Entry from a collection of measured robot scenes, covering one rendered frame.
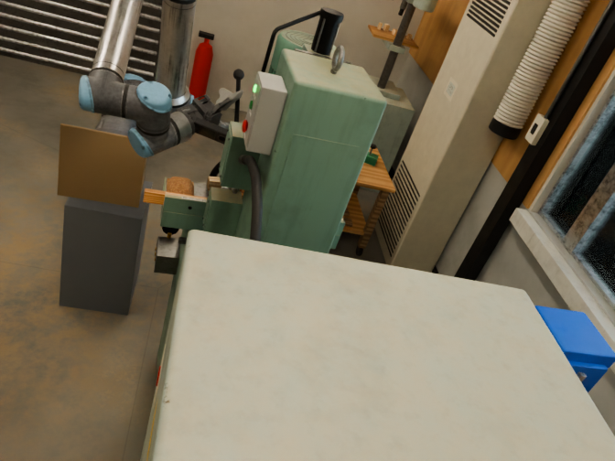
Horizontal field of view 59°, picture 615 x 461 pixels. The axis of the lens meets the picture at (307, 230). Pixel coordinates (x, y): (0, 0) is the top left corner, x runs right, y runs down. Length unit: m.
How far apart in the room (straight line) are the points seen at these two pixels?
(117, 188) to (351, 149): 1.28
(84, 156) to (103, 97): 0.78
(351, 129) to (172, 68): 1.04
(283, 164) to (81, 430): 1.39
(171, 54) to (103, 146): 0.45
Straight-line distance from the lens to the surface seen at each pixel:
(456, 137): 3.06
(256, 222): 1.20
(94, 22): 4.82
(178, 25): 2.04
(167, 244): 2.09
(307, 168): 1.29
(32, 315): 2.67
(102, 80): 1.57
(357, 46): 4.81
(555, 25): 2.84
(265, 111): 1.25
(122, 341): 2.57
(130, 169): 2.29
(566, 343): 1.46
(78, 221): 2.39
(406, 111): 4.03
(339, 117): 1.25
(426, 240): 3.38
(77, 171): 2.34
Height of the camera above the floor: 1.90
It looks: 32 degrees down
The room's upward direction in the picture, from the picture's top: 20 degrees clockwise
